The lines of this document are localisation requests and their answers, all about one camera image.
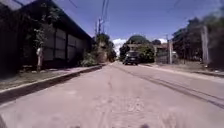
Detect small tree with pale trunk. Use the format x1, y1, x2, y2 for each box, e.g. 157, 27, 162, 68
19, 3, 63, 73

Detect pale concrete road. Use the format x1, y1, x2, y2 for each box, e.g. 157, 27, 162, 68
0, 60, 224, 128

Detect clump of green trees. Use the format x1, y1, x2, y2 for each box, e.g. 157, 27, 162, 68
119, 34, 158, 64

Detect gate with concrete posts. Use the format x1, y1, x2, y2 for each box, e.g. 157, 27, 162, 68
153, 39, 179, 65

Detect dark vehicle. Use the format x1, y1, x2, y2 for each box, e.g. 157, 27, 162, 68
122, 50, 142, 66

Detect tall concrete post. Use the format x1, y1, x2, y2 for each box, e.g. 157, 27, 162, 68
200, 25, 210, 65

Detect dark building with panelled wall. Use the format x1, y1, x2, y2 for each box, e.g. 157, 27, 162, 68
0, 0, 96, 73

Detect dirt and concrete verge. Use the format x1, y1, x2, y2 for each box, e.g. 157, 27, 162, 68
138, 60, 224, 80

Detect utility pole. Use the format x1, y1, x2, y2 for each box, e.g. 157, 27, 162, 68
94, 16, 105, 51

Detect dark trees behind fence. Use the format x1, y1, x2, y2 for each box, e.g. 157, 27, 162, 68
171, 6, 224, 70

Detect green bushes by kerb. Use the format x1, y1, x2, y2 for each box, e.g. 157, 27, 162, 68
79, 51, 100, 68

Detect overhead wires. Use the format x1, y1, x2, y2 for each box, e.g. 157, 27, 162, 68
66, 0, 184, 34

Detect trees beside utility pole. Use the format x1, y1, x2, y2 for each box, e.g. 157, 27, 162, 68
93, 33, 118, 64

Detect raised concrete pavement with kerb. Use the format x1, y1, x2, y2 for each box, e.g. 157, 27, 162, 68
0, 63, 104, 104

